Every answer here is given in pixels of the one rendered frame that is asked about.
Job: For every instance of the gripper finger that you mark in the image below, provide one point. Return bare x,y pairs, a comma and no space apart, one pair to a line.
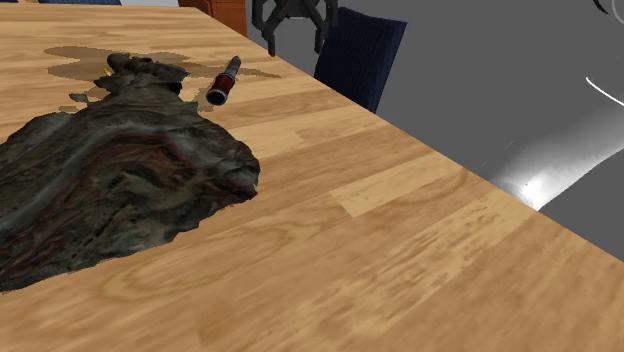
271,41
320,39

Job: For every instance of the brown wooden cabinet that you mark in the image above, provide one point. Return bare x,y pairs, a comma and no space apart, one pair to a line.
222,12

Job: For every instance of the small yellow thing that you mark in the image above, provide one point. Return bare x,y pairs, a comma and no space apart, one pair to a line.
106,71

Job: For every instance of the wooden table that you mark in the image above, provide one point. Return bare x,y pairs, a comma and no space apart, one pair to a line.
370,273

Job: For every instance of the dark blue chair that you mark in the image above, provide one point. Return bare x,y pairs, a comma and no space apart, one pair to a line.
78,2
358,58

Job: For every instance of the red and black flashlight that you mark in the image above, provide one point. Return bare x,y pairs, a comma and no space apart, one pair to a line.
223,84

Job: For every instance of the dark crumpled cloth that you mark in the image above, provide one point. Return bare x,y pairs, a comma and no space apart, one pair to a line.
122,170

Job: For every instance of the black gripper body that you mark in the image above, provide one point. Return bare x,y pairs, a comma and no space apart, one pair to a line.
297,7

